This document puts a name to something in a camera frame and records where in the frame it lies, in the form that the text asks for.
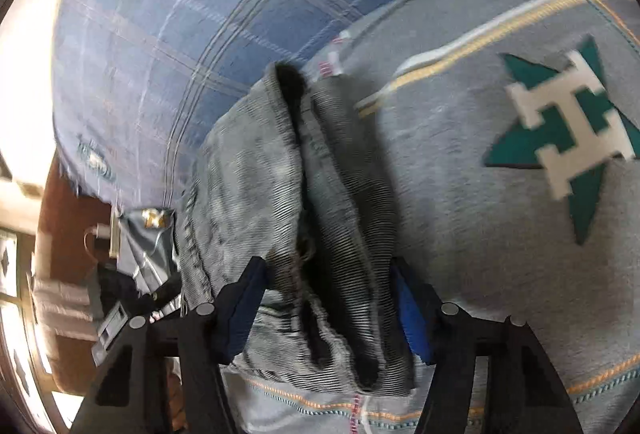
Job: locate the brown headboard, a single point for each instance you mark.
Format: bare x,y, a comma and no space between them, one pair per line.
65,234

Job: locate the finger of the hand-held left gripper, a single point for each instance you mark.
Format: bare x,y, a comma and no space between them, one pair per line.
165,291

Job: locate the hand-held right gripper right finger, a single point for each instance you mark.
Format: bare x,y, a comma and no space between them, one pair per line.
412,314

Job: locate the silver power bank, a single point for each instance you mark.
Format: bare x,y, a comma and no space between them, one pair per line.
115,239

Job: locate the black flat device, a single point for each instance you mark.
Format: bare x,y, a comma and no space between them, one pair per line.
117,284

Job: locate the grey denim pants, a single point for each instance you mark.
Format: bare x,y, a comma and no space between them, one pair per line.
325,214

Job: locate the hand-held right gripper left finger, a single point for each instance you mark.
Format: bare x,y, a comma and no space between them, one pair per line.
245,309

